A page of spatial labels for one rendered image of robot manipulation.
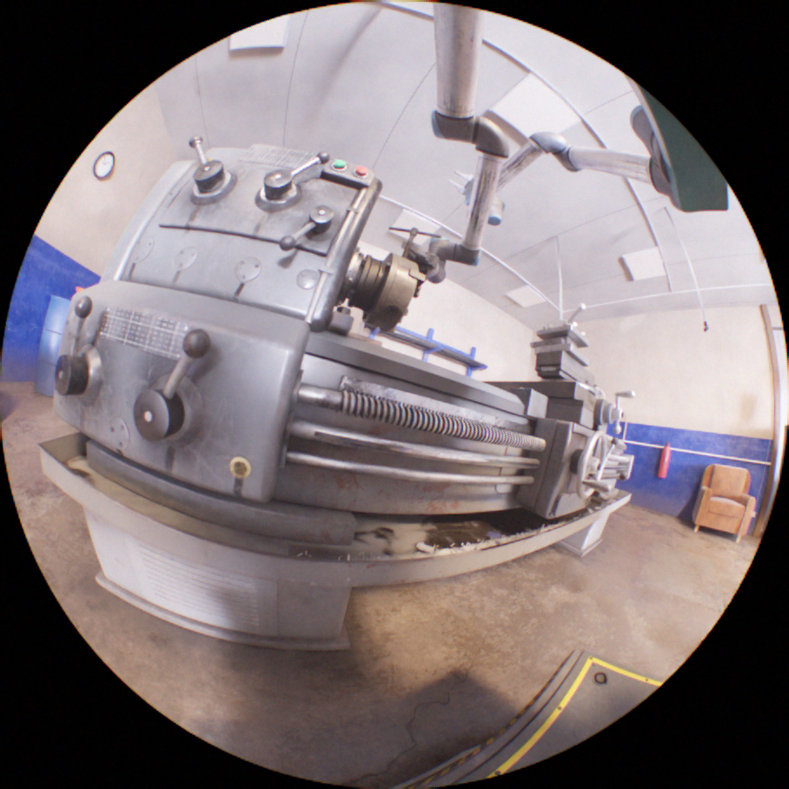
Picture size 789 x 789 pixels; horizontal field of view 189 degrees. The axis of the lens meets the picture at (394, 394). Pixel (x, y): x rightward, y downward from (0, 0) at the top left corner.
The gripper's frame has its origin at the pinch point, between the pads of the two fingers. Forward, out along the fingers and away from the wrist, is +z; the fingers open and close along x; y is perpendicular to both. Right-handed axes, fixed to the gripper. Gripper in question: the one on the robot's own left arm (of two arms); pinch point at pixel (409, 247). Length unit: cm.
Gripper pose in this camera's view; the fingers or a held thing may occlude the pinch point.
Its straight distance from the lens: 87.0
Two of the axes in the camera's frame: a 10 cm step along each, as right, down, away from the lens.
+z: -4.3, 1.4, -8.9
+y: 3.2, -9.0, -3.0
